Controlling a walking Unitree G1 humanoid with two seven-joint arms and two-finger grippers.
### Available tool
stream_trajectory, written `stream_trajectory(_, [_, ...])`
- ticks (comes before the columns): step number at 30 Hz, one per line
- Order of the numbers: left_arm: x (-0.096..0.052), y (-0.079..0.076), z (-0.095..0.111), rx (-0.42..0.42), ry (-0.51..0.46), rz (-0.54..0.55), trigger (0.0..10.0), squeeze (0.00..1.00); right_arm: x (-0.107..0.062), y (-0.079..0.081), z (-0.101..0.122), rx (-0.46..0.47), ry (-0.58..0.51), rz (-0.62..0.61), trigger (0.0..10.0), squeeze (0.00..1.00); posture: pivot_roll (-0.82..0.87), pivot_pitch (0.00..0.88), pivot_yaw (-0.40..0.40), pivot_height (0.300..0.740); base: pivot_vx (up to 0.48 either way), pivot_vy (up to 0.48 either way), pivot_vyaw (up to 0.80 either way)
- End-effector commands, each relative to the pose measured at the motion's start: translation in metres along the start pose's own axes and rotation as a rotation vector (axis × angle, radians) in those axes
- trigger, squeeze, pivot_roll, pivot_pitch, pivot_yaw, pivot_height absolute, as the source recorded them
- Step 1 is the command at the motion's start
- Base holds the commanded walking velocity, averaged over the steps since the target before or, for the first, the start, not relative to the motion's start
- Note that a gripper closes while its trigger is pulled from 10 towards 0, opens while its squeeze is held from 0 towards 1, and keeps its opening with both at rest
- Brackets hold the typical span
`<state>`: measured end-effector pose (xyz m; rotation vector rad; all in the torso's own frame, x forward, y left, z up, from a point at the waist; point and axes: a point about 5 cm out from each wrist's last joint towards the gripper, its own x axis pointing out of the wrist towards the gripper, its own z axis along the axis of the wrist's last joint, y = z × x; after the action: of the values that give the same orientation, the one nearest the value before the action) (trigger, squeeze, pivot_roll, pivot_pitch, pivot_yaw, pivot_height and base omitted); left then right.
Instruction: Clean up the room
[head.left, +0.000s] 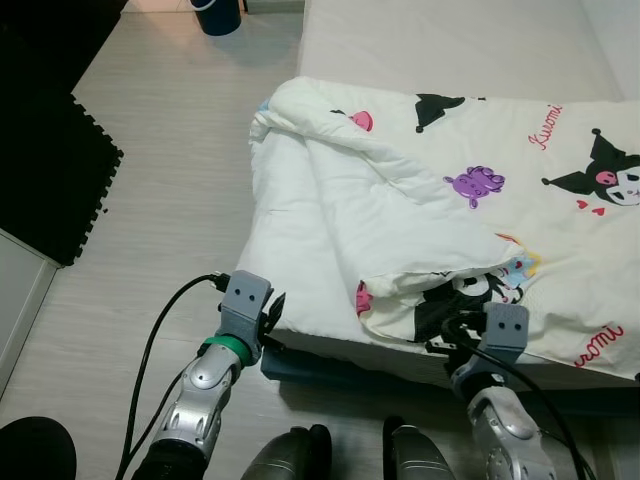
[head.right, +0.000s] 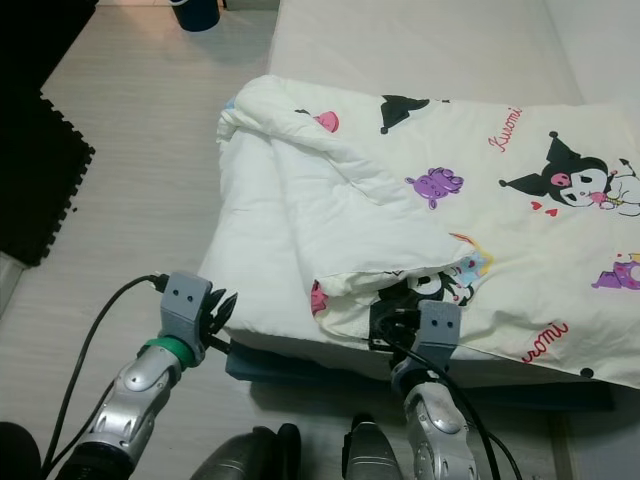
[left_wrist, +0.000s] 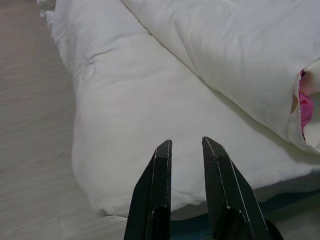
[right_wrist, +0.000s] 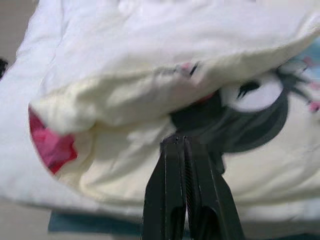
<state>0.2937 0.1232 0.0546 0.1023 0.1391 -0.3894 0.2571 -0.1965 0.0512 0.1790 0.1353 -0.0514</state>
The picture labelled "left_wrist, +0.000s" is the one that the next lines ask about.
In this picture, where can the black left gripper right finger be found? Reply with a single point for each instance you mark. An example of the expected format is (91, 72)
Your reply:
(225, 190)

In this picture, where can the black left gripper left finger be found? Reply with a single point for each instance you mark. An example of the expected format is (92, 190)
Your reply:
(152, 195)

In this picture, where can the cream cartoon print blanket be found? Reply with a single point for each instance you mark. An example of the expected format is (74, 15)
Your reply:
(150, 100)

